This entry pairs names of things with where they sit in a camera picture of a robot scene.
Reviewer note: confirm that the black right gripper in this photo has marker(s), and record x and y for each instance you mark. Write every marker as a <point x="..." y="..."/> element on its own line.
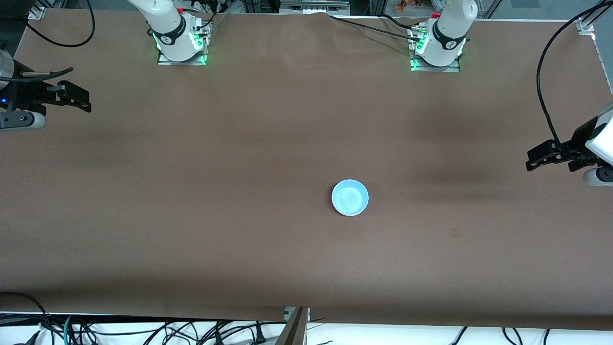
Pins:
<point x="24" y="94"/>

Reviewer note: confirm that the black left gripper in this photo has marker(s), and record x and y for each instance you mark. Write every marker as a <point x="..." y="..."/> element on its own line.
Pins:
<point x="576" y="143"/>

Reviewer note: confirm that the blue plastic bowl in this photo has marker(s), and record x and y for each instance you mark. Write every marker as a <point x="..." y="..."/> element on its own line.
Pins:
<point x="350" y="197"/>

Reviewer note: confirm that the orange objects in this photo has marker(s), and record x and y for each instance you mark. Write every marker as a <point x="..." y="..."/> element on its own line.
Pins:
<point x="408" y="5"/>

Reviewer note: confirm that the brown table cover sheet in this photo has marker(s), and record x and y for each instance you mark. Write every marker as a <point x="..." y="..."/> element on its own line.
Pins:
<point x="287" y="143"/>

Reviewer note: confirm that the grey metal device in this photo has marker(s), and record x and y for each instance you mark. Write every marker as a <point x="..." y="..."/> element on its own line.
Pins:
<point x="313" y="5"/>

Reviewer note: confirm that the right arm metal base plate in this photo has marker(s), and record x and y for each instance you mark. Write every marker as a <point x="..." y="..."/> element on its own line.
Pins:
<point x="182" y="61"/>

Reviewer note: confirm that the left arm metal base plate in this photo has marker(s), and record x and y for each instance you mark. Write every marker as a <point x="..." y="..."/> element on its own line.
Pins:
<point x="436" y="68"/>

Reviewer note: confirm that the aluminium frame post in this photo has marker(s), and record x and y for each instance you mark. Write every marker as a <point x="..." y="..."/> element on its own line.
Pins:
<point x="294" y="328"/>

